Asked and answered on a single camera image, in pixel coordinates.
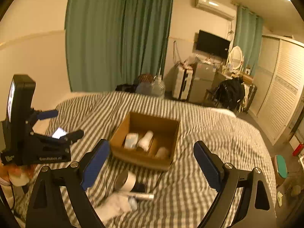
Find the white air conditioner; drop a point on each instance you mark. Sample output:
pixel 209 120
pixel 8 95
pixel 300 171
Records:
pixel 213 6

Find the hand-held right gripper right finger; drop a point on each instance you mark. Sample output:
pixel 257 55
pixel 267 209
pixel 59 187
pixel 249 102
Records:
pixel 208 168

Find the white tape roll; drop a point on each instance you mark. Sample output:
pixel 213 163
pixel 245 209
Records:
pixel 127 181

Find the black jacket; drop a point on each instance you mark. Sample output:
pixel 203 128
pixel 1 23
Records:
pixel 230 92

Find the bluish water jug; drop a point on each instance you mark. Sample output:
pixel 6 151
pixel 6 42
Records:
pixel 143 89

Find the black bag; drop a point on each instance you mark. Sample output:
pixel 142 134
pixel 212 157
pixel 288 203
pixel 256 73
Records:
pixel 125 87

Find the teal stool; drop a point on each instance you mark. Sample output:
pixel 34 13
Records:
pixel 281 166

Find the wide green curtain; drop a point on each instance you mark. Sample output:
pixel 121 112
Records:
pixel 114 35

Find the small clear bottle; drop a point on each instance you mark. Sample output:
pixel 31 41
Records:
pixel 133 204

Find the grey striped blanket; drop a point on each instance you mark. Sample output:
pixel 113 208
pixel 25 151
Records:
pixel 201 128

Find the white suitcase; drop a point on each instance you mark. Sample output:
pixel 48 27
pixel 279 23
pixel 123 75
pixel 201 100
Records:
pixel 181 83

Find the small black case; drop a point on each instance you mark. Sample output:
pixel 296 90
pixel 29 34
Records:
pixel 139 187

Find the white and blue pack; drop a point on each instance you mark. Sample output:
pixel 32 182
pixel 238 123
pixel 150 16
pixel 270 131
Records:
pixel 131 140

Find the oval white mirror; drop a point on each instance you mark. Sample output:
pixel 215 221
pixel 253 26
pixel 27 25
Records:
pixel 235 58

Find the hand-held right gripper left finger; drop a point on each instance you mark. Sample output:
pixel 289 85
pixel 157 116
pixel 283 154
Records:
pixel 97 164

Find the white tube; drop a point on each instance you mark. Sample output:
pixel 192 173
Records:
pixel 142 196

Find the white cloth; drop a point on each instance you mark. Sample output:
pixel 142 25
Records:
pixel 111 206

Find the small grey jar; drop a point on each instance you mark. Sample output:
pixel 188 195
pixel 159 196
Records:
pixel 162 152

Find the wooden dressing table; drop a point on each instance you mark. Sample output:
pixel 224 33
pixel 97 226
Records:
pixel 222 76

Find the red fire extinguisher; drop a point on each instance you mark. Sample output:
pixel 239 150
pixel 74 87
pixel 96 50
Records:
pixel 298 149

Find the white plastic bottle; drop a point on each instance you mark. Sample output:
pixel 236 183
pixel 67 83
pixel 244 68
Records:
pixel 146 140

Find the white louvred wardrobe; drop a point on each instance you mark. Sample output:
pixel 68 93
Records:
pixel 282 83

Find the black wall television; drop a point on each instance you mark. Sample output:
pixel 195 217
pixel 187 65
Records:
pixel 212 44

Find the brown cardboard box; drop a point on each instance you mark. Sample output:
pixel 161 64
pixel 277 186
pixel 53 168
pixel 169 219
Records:
pixel 142 156

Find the brown patterned bag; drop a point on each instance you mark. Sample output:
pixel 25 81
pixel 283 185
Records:
pixel 146 78

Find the lit smartphone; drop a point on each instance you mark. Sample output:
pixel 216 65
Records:
pixel 59 133

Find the small grey fridge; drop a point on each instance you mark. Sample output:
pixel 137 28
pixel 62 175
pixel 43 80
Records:
pixel 201 83

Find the person's left forearm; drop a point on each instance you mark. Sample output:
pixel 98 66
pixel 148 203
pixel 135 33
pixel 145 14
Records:
pixel 19 175

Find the narrow green curtain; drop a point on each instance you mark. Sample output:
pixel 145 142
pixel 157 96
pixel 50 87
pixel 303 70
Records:
pixel 249 38

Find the clear water jug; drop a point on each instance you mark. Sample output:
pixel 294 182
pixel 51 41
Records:
pixel 158 87

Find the wooden chair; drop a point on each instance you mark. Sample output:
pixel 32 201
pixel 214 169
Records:
pixel 210 97

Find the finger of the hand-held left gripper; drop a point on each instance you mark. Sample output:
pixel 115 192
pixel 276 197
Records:
pixel 71 136
pixel 47 114

